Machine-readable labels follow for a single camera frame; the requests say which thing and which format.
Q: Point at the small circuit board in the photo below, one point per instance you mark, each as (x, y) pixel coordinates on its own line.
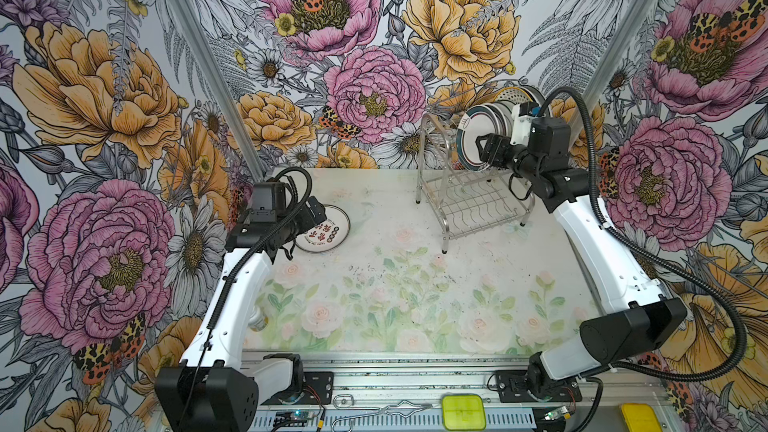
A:
(296, 418)

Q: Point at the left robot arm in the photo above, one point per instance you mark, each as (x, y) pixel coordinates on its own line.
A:
(208, 390)

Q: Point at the white plate green rim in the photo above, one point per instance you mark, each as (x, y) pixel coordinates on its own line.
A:
(477, 122)

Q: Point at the small white bottle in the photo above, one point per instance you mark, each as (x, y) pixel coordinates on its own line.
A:
(258, 320)

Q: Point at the aluminium front rail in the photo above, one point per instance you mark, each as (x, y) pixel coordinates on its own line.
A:
(373, 381)

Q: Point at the green square button box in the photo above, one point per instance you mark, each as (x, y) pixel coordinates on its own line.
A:
(463, 413)

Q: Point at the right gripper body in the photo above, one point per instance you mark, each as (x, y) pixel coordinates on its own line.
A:
(513, 157)

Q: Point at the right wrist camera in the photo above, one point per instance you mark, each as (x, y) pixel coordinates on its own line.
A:
(522, 122)

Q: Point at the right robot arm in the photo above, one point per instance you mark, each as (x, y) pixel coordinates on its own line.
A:
(637, 314)

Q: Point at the metal wire hook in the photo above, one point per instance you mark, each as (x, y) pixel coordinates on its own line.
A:
(404, 409)

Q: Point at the yellow patterned plate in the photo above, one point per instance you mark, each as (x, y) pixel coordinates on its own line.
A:
(520, 95)

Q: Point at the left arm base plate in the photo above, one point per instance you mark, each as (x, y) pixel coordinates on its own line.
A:
(318, 388)

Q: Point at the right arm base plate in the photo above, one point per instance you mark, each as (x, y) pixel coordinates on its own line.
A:
(515, 386)

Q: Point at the yellow box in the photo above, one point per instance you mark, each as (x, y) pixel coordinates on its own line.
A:
(640, 418)

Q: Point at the metal wire dish rack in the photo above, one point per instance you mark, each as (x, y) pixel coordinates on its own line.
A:
(464, 202)

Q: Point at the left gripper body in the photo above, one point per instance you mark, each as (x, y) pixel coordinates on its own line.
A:
(304, 220)

